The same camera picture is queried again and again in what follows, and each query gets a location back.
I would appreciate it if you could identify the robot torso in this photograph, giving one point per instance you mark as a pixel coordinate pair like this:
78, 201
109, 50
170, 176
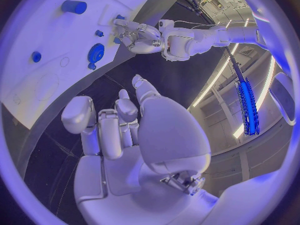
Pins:
282, 97

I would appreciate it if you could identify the workshop desk with equipment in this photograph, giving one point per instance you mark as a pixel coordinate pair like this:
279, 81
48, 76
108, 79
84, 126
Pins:
215, 1

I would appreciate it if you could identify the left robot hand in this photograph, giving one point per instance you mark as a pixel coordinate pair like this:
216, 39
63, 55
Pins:
143, 41

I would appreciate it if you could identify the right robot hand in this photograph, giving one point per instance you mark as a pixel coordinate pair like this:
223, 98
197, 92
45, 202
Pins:
168, 135

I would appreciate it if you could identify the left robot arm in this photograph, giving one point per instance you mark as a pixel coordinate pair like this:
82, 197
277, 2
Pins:
234, 34

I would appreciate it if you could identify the blue block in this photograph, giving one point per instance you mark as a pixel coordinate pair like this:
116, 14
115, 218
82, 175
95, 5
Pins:
120, 17
116, 40

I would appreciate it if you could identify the white task board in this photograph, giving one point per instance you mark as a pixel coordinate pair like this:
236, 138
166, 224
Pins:
46, 31

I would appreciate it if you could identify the small blue plug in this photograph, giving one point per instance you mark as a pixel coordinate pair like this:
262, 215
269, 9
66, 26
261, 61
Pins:
99, 33

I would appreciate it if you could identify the thin blue cylinder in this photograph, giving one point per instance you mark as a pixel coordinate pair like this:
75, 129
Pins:
36, 57

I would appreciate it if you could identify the blue gear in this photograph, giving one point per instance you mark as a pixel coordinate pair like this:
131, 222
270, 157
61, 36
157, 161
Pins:
96, 53

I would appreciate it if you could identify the large blue cylinder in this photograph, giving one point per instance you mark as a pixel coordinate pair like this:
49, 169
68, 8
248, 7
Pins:
73, 7

